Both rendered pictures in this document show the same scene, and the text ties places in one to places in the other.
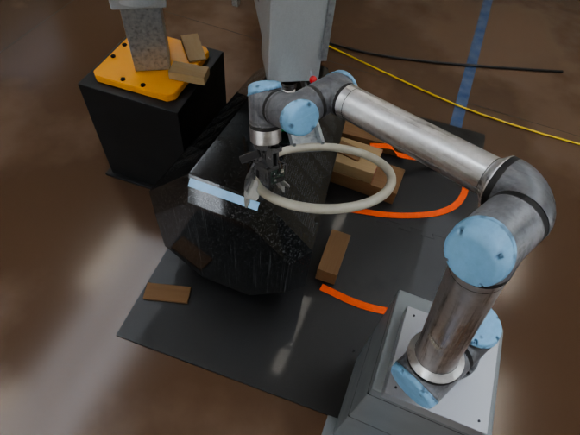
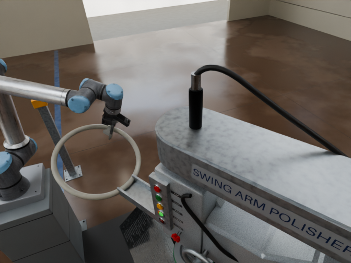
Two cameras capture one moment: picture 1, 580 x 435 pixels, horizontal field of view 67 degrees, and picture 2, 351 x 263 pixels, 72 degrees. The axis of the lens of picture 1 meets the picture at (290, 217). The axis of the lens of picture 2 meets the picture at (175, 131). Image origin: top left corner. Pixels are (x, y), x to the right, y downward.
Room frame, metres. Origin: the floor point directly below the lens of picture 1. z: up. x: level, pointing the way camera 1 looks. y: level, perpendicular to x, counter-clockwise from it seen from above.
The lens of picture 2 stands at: (2.06, -0.31, 2.19)
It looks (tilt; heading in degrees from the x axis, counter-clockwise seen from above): 39 degrees down; 144
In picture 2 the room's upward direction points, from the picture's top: 3 degrees counter-clockwise
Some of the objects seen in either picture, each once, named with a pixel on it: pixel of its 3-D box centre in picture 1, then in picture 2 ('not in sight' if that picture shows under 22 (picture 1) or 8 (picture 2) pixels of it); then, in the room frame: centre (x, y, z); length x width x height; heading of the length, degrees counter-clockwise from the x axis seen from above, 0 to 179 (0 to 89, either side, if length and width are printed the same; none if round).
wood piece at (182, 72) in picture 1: (189, 72); not in sight; (1.98, 0.64, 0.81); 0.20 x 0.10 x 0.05; 85
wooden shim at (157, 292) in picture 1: (167, 293); not in sight; (1.03, 0.64, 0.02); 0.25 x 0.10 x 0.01; 91
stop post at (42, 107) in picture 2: not in sight; (57, 140); (-0.33, -0.16, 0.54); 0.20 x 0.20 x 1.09; 77
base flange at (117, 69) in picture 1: (153, 62); not in sight; (2.08, 0.88, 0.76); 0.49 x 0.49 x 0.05; 77
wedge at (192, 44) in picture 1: (193, 47); not in sight; (2.21, 0.67, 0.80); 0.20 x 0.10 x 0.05; 26
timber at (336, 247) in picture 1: (332, 256); not in sight; (1.37, -0.29, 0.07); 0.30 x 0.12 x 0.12; 166
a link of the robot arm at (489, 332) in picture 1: (466, 332); (3, 168); (0.54, -0.57, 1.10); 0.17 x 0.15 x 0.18; 135
